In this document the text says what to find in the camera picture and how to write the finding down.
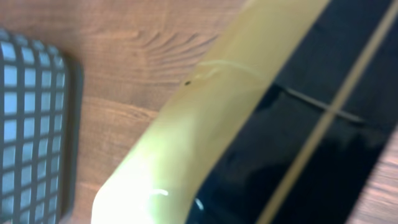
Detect grey plastic mesh basket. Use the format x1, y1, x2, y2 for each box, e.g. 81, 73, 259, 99
1, 29, 84, 224

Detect yellow snack bag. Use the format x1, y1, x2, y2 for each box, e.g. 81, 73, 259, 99
91, 0, 397, 223

